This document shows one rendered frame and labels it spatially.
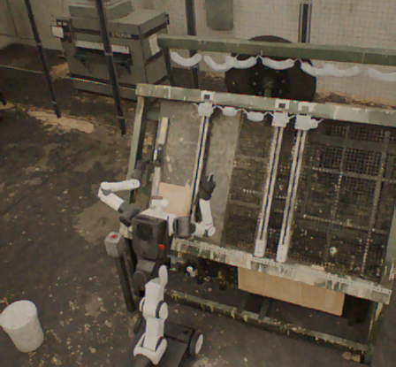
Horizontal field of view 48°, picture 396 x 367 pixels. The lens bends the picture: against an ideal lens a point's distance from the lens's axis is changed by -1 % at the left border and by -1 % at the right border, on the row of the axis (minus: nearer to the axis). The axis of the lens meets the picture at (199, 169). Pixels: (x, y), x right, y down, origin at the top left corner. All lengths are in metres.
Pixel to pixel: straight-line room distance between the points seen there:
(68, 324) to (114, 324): 0.44
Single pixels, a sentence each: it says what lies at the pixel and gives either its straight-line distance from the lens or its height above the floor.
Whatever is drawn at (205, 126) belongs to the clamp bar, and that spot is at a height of 1.69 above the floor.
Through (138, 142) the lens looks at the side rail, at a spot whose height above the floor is 1.50.
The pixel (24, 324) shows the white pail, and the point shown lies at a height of 0.35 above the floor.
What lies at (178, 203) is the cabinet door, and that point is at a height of 1.11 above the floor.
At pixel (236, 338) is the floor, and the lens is 4.16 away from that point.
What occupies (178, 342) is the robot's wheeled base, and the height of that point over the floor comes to 0.17.
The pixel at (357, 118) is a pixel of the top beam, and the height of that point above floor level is 1.88.
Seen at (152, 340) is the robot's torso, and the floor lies 0.36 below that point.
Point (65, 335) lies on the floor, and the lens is 4.45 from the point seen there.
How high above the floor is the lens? 3.42
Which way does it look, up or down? 34 degrees down
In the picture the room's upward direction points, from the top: 5 degrees counter-clockwise
